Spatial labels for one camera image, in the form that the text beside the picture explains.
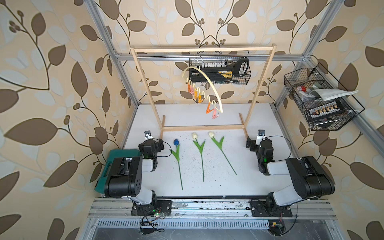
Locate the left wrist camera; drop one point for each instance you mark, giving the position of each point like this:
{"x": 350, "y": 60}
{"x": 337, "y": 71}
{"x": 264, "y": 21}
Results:
{"x": 148, "y": 135}

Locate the green plastic tool case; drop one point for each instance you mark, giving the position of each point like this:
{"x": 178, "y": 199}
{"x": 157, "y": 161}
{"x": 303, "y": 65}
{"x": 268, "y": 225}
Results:
{"x": 113, "y": 154}

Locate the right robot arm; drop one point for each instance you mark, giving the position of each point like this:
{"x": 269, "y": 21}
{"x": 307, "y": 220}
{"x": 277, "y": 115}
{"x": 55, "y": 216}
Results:
{"x": 308, "y": 180}

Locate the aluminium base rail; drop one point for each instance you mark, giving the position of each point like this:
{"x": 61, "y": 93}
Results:
{"x": 205, "y": 213}

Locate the right wire basket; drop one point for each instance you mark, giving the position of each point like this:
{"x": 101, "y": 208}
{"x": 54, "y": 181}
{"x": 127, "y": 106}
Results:
{"x": 324, "y": 107}

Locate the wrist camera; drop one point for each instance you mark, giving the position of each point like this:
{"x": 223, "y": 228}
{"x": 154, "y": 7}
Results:
{"x": 148, "y": 135}
{"x": 261, "y": 135}

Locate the wire basket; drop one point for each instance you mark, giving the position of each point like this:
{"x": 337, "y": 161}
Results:
{"x": 221, "y": 70}
{"x": 324, "y": 107}

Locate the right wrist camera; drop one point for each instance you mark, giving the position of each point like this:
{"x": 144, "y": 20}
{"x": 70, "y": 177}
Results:
{"x": 261, "y": 135}

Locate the blue tulip flower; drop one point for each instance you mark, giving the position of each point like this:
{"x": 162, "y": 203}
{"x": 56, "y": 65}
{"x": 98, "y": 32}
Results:
{"x": 176, "y": 154}

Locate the back wire basket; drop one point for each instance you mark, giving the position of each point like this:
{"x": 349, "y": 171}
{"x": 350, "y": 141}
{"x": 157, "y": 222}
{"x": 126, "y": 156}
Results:
{"x": 221, "y": 70}

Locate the orange clothes peg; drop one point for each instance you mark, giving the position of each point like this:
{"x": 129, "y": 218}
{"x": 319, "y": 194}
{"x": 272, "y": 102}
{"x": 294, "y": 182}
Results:
{"x": 209, "y": 109}

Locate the pink clothes peg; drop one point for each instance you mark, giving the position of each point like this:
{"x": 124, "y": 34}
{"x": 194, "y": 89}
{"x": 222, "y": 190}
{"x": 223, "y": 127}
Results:
{"x": 215, "y": 114}

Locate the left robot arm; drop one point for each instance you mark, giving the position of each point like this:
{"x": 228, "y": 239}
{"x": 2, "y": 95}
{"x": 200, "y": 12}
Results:
{"x": 122, "y": 176}

